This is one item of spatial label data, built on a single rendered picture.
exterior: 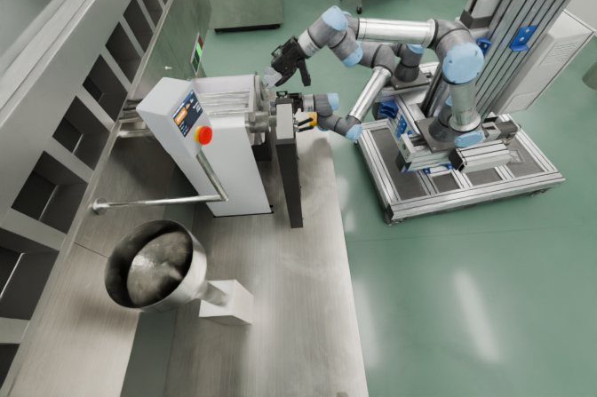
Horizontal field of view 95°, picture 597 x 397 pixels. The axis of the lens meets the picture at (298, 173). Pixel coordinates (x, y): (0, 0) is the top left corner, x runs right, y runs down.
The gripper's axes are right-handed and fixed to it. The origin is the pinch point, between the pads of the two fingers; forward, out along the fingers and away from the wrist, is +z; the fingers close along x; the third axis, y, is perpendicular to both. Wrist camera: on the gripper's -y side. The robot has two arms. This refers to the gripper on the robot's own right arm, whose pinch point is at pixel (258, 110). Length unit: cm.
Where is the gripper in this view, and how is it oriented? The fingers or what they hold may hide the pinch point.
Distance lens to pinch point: 127.0
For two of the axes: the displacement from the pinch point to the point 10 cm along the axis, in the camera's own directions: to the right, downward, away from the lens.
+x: 0.5, 8.3, -5.5
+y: -0.5, -5.5, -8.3
